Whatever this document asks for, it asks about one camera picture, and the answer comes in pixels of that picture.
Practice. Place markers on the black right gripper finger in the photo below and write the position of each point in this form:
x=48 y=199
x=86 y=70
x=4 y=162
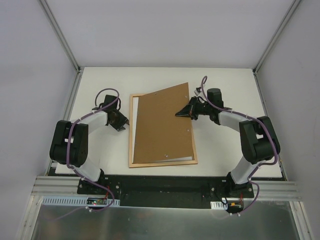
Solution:
x=185 y=115
x=189 y=108

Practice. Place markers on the aluminium front rail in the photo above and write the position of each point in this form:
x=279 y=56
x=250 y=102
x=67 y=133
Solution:
x=68 y=185

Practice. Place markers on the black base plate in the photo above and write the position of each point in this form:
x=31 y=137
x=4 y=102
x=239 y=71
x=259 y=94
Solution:
x=186 y=192

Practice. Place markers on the brown backing board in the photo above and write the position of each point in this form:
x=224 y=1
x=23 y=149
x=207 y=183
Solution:
x=159 y=133

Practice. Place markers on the right white cable duct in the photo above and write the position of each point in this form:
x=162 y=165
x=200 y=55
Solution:
x=218 y=205

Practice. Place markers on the white cable duct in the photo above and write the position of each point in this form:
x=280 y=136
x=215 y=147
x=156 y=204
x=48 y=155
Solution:
x=218 y=205
x=79 y=201

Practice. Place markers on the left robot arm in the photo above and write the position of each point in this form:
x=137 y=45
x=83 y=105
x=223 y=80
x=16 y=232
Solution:
x=70 y=143

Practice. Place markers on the aluminium corner post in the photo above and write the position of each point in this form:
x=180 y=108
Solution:
x=276 y=35
x=59 y=34

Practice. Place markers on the right aluminium corner post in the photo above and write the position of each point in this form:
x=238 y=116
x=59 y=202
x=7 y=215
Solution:
x=276 y=35

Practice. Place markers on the left aluminium corner post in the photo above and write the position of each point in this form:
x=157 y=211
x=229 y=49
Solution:
x=59 y=34

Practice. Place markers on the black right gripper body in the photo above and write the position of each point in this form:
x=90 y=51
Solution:
x=193 y=108

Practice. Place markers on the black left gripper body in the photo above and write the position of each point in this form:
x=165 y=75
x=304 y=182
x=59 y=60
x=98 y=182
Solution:
x=118 y=122

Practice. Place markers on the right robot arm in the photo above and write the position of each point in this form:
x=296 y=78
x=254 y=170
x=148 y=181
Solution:
x=259 y=143

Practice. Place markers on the wooden picture frame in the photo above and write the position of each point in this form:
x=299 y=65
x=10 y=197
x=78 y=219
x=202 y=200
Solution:
x=195 y=157

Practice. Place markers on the left white cable duct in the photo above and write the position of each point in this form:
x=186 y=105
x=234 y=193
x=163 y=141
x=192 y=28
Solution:
x=79 y=201

